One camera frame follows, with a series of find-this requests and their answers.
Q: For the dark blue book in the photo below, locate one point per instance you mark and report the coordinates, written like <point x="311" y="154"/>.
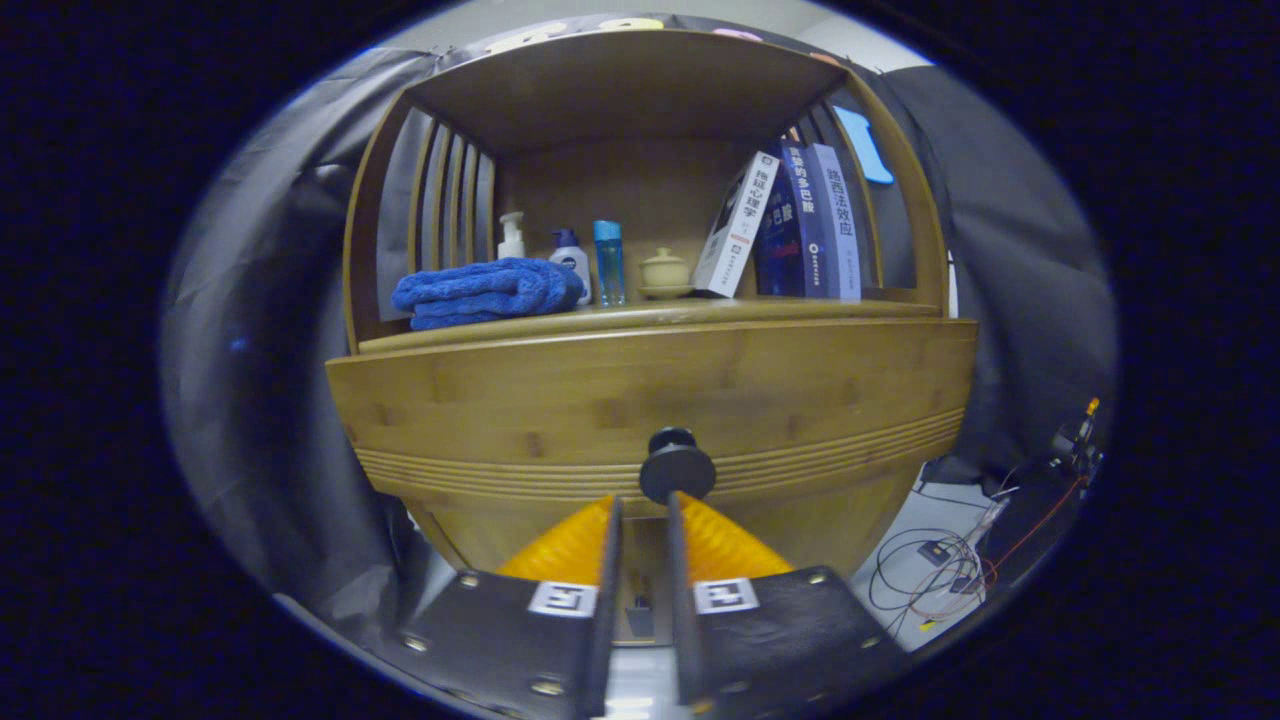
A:
<point x="790" y="230"/>

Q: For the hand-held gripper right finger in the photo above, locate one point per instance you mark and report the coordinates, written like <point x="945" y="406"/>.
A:
<point x="685" y="620"/>

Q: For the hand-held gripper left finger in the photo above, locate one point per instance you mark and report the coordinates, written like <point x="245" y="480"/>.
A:
<point x="606" y="620"/>

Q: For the wooden drawer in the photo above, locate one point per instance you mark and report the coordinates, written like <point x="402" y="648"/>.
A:
<point x="600" y="400"/>

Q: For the blue folded towel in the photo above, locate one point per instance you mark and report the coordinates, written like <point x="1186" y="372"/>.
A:
<point x="480" y="290"/>

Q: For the black drawer knob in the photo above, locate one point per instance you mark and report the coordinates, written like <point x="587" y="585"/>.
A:
<point x="677" y="468"/>

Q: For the wooden countertop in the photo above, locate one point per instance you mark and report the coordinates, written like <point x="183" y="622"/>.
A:
<point x="700" y="312"/>

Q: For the white bottle with blue cap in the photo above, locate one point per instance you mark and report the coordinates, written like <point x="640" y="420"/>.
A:
<point x="572" y="260"/>

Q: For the pale blue book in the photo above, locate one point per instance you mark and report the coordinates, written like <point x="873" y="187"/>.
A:
<point x="838" y="225"/>

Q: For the clear blue bottle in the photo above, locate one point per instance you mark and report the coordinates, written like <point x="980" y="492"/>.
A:
<point x="609" y="265"/>

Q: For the white book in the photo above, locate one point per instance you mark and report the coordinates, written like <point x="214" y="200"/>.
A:
<point x="738" y="225"/>

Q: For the wooden cabinet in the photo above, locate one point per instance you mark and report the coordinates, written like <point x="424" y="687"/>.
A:
<point x="640" y="190"/>

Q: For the white pump bottle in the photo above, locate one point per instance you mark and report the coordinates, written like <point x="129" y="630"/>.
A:
<point x="512" y="238"/>

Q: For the beige lidded teacup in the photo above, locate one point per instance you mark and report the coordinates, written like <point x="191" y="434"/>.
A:
<point x="665" y="272"/>

